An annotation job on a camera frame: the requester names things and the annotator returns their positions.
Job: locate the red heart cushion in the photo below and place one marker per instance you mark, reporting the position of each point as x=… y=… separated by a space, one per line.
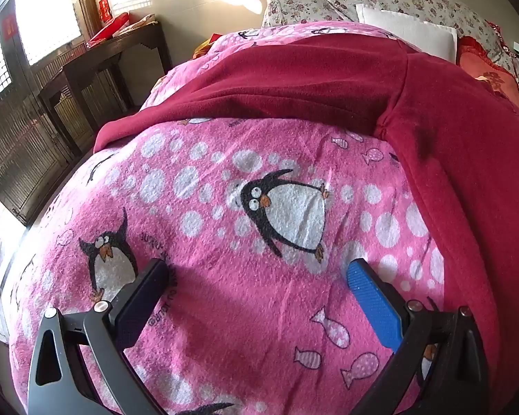
x=497 y=82

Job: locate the dark wooden side table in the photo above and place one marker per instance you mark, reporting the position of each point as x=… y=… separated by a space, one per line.
x=99 y=52

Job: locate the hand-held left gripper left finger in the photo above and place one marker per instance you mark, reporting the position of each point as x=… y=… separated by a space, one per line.
x=142 y=298

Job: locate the yellow red packet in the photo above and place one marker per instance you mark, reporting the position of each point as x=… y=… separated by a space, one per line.
x=205 y=47

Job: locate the dark red fleece garment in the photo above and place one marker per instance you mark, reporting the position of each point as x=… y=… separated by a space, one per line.
x=307 y=82

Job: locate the red flat box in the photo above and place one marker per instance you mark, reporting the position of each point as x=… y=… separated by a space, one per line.
x=112 y=28

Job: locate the white pillow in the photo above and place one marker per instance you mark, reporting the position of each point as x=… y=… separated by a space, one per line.
x=415 y=30

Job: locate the red paper door sign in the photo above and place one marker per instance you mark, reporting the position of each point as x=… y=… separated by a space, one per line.
x=9 y=26

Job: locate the pink penguin printed blanket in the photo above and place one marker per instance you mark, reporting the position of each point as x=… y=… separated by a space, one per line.
x=242 y=311

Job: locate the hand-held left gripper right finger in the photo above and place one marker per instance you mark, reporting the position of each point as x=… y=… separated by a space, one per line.
x=372 y=302

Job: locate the small red wall sign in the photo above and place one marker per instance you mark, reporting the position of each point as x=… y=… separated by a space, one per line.
x=105 y=9

